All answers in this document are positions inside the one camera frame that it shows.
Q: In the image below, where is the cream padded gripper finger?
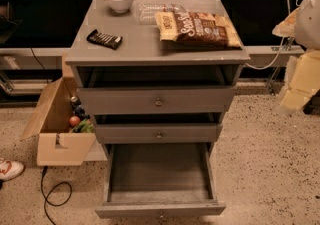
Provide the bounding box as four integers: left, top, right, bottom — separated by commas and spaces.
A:
277, 50, 320, 114
272, 8, 299, 37

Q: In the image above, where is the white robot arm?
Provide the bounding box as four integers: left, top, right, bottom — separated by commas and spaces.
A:
272, 0, 320, 114

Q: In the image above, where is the grey wooden drawer cabinet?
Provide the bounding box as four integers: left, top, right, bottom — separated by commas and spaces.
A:
66, 0, 249, 129

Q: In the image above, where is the grey top drawer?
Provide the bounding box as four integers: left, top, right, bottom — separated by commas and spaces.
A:
78, 87, 235, 115

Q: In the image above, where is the grey open bottom drawer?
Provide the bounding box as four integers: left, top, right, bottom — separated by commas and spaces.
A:
96, 143, 226, 218

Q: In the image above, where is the grey middle drawer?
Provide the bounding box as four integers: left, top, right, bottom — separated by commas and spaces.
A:
95, 123, 222, 144

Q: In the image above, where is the brown sea salt chip bag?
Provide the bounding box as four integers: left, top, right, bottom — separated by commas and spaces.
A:
155, 12, 241, 48

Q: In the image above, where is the green snack bag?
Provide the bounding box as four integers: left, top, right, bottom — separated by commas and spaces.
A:
71, 119, 94, 133

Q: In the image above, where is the dark soda can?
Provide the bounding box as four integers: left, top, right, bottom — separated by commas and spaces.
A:
70, 96, 81, 107

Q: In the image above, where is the red apple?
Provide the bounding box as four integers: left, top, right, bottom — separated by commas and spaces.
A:
69, 116, 81, 127

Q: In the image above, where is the open cardboard box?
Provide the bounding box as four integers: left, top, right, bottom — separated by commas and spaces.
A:
22, 78, 107, 166

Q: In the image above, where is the white and orange sneaker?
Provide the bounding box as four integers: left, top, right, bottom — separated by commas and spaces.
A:
0, 158, 25, 181

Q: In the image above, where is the white hanging cable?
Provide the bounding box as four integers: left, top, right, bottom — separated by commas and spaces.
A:
245, 0, 317, 71

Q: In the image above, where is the black floor cable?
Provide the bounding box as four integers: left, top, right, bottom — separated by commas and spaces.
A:
40, 166, 73, 225

